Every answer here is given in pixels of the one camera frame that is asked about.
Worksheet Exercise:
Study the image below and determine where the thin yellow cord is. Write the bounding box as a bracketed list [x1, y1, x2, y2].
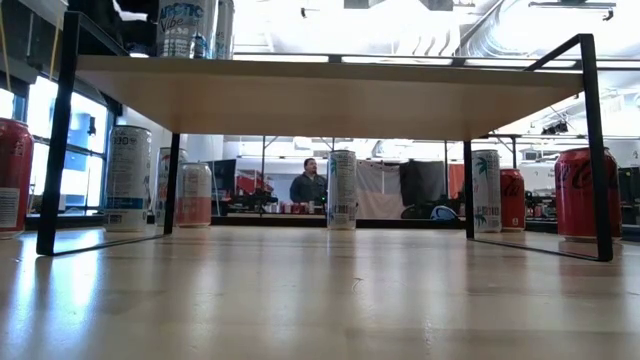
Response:
[0, 4, 11, 92]
[48, 0, 64, 81]

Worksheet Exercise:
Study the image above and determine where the large glass window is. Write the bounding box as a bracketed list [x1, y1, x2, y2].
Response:
[0, 74, 119, 215]

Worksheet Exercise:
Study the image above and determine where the ribbed ventilation duct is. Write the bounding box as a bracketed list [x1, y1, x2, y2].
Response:
[457, 4, 506, 57]

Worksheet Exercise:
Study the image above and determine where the white blue round object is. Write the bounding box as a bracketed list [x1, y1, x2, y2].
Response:
[430, 204, 459, 222]

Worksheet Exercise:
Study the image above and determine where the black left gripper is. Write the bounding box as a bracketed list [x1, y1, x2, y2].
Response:
[68, 0, 159, 56]

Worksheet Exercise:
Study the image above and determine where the wooden shelf with black frame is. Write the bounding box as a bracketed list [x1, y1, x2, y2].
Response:
[35, 10, 615, 263]

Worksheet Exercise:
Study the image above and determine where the light grey hanging cloth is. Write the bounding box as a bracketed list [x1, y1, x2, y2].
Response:
[355, 159, 402, 220]

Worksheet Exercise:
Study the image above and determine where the orange hanging cloth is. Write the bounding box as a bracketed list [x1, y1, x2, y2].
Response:
[447, 162, 468, 201]

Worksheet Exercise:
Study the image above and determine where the short white pink can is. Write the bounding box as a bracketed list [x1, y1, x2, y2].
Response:
[175, 161, 214, 229]

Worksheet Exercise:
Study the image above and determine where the white cabinet box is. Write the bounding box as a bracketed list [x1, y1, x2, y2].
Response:
[519, 162, 557, 194]

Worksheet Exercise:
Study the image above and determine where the red cola can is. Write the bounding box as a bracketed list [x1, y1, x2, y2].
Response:
[0, 117, 35, 240]
[499, 168, 527, 233]
[554, 146, 623, 243]

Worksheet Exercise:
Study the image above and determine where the black monitor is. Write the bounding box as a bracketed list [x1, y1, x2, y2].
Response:
[206, 158, 238, 202]

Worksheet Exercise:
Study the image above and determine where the person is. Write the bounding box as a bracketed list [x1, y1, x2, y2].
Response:
[289, 157, 329, 205]

